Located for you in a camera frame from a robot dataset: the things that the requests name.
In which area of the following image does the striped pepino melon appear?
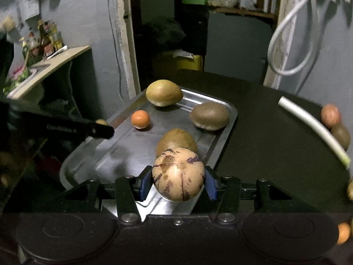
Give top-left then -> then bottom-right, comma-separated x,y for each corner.
152,147 -> 205,202

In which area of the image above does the small brown kiwi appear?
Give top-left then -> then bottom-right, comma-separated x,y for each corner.
95,119 -> 109,126

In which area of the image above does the metal tray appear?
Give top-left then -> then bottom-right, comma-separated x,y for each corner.
59,88 -> 239,216

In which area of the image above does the beige countertop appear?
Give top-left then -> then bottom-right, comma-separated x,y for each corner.
7,45 -> 91,100

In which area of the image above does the brown round fruit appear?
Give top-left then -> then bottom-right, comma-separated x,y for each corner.
156,128 -> 197,157

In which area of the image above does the small orange tangerine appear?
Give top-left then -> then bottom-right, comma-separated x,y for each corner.
130,110 -> 150,129

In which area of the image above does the brown kiwi-like fruit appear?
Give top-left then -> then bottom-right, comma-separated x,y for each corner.
190,102 -> 229,131

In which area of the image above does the dark sauce bottle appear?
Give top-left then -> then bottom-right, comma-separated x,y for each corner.
38,20 -> 54,58

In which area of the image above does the yellow-green mango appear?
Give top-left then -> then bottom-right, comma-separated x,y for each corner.
145,79 -> 183,107

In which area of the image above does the white leek stalk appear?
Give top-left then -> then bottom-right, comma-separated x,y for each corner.
278,96 -> 352,170

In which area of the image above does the orange tangerine at edge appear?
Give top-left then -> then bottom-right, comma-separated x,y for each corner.
337,223 -> 351,245

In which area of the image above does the dark green-brown fruit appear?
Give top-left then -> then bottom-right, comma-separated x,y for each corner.
331,123 -> 351,150

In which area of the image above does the reddish passion fruit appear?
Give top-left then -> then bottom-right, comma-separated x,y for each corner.
321,104 -> 342,129

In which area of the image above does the yellow box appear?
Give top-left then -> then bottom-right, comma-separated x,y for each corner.
163,50 -> 203,71

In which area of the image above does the dark cabinet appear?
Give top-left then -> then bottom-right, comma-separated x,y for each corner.
204,13 -> 273,84

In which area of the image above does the white hose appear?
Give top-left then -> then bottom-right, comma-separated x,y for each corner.
267,0 -> 329,77

